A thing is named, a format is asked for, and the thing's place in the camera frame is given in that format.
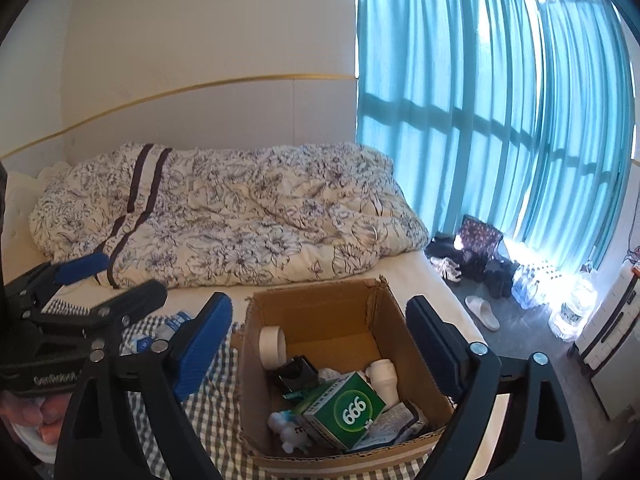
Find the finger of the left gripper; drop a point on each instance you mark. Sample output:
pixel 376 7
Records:
pixel 115 304
pixel 36 287

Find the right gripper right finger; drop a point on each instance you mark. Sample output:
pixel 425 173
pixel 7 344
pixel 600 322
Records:
pixel 537 439

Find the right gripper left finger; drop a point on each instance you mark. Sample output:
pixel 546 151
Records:
pixel 99 439

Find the clear floss bottle blue label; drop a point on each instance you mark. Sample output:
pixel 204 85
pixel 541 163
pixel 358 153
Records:
pixel 169 327

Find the black white tissue pack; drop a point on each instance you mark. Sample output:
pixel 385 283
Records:
pixel 396 425

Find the white tape roll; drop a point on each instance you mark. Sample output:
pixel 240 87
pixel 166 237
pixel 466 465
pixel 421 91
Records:
pixel 272 347

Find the white figurine toy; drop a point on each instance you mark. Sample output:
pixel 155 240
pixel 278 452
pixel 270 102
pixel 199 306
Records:
pixel 293 437

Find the white plug-in device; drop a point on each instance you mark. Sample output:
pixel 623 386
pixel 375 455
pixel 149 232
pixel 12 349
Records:
pixel 383 379

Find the green white carton box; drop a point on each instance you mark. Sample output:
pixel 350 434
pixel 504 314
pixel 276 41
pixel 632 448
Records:
pixel 341 410

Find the small blue white packet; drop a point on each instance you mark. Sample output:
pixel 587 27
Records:
pixel 140 342

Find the person left hand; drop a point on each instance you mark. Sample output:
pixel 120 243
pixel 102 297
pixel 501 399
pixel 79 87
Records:
pixel 47 418

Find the white cabinet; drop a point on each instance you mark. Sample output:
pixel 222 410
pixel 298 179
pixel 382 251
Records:
pixel 607 350

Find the floral patterned duvet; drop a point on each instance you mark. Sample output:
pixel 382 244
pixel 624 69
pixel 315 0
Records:
pixel 202 217

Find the white slipper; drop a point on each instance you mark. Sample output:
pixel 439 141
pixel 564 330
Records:
pixel 482 310

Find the brown cardboard box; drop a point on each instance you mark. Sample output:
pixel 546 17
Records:
pixel 345 326

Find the patterned purple bag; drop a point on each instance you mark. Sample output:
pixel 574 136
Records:
pixel 480 240

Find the teal window curtain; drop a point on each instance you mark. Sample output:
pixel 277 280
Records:
pixel 519 113

